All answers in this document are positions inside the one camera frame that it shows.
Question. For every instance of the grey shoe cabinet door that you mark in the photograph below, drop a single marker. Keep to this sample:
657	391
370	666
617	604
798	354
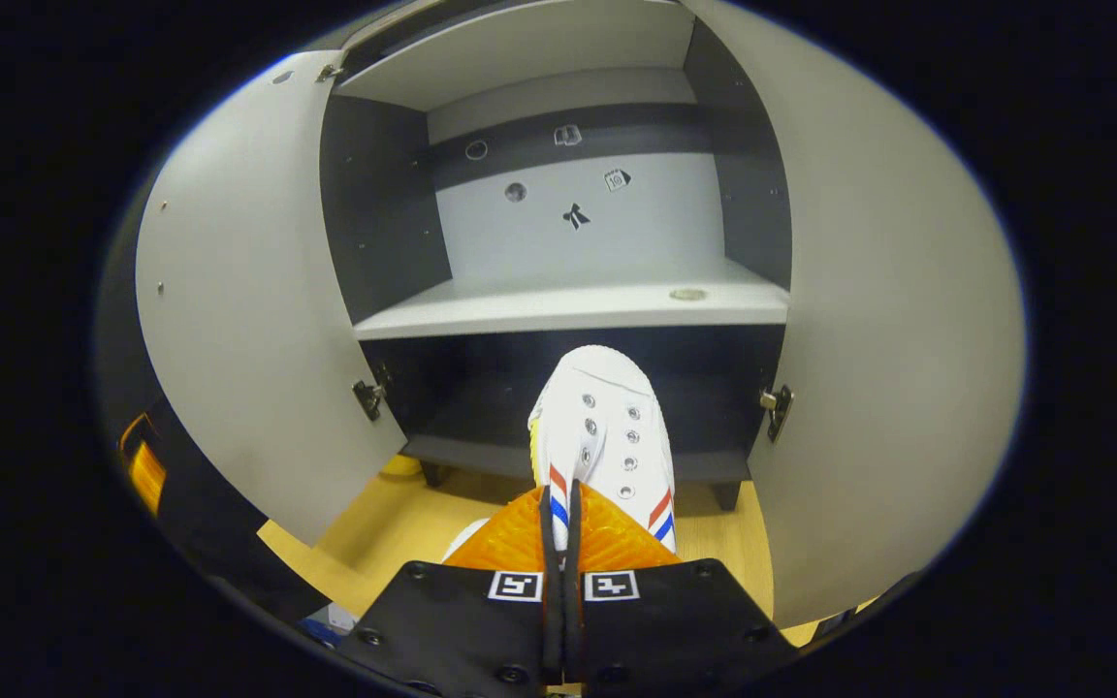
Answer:
248	291
888	339

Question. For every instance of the white striped shoe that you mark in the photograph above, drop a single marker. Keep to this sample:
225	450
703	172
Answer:
607	407

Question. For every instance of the grey shoe cabinet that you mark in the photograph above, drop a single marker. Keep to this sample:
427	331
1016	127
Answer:
578	305

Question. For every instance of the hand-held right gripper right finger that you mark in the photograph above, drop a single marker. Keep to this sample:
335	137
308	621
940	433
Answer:
574	620

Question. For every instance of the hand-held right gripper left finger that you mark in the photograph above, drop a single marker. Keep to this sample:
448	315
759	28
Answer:
549	620

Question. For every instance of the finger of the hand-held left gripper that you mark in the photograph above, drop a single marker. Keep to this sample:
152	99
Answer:
144	475

